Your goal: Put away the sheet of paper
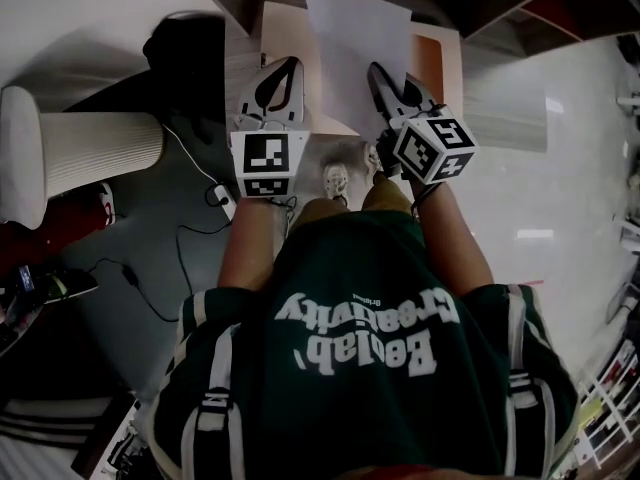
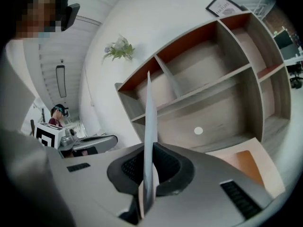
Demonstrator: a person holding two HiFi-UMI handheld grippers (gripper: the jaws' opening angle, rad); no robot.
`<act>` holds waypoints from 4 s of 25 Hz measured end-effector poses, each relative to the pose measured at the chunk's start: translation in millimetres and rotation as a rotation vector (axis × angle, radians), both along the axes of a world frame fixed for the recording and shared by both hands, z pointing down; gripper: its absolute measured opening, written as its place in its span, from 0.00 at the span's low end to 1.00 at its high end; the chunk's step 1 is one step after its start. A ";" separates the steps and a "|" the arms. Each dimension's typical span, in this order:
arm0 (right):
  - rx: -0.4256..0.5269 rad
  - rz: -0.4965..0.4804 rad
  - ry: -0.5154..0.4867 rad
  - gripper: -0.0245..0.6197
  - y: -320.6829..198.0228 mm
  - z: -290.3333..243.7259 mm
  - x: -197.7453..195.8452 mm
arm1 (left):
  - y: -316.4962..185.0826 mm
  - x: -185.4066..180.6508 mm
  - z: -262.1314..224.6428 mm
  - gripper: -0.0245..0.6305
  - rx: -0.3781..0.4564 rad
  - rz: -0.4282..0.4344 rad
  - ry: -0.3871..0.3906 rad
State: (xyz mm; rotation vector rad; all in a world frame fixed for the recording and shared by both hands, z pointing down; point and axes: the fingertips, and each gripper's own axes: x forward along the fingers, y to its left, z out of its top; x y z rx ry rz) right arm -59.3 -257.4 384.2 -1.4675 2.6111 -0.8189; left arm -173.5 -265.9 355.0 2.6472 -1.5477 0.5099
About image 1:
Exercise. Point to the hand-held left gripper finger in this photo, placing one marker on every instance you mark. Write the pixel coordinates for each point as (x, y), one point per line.
(260, 95)
(294, 85)

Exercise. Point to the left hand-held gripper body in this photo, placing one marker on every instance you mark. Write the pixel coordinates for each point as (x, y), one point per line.
(265, 155)

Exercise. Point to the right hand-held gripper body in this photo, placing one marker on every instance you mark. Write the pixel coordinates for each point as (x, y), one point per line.
(430, 148)

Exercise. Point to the white A4 paper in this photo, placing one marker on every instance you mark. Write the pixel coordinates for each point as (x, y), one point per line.
(350, 43)

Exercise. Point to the person's left forearm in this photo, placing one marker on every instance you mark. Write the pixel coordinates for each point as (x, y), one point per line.
(250, 248)

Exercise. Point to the person's right forearm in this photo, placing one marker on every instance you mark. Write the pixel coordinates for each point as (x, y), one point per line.
(455, 243)

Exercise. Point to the person's right white shoe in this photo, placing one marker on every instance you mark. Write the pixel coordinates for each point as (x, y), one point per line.
(375, 158)

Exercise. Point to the person's white shoe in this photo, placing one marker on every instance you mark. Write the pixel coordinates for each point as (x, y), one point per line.
(375, 158)
(335, 180)

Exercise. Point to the white power strip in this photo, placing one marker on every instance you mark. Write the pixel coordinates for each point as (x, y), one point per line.
(225, 203)

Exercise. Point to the khaki shorts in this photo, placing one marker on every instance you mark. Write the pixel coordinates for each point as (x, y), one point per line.
(385, 195)

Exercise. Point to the person's left white shoe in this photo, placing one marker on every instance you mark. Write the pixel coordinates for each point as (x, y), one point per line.
(335, 180)

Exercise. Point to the black bag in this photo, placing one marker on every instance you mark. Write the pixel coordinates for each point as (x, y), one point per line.
(185, 43)

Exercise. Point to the red cylinder with white label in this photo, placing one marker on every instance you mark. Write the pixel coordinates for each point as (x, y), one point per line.
(75, 213)

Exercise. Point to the black device with green accent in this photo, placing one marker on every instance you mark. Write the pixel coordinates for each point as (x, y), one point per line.
(75, 283)

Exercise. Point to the dark green printed t-shirt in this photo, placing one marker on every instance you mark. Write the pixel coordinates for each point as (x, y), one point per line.
(360, 408)

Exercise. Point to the white shelf with colourful items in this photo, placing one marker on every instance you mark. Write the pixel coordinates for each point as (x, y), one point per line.
(610, 398)

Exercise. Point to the white cluttered side table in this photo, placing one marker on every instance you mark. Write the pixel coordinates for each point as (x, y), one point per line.
(115, 443)

